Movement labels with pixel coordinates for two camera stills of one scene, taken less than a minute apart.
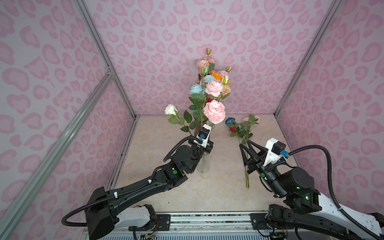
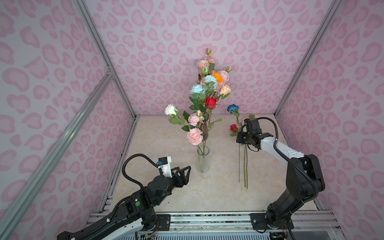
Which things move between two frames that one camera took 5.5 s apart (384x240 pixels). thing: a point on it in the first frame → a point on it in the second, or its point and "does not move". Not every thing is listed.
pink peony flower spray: (225, 80) does not move
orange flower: (217, 76) does not move
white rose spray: (172, 110) does not move
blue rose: (230, 120) → (234, 109)
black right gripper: (257, 160) → (239, 138)
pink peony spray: (214, 109) → (194, 134)
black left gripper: (207, 149) → (180, 183)
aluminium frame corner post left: (102, 50) does not move
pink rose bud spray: (207, 62) does not move
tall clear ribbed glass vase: (203, 165) does not move
